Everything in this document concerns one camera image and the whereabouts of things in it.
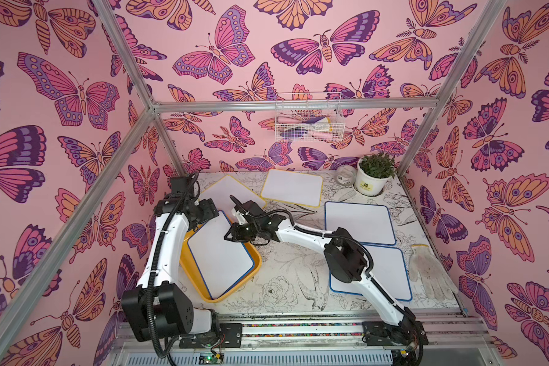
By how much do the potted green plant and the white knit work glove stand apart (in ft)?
1.00

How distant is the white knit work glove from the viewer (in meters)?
0.83

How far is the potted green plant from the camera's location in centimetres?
100
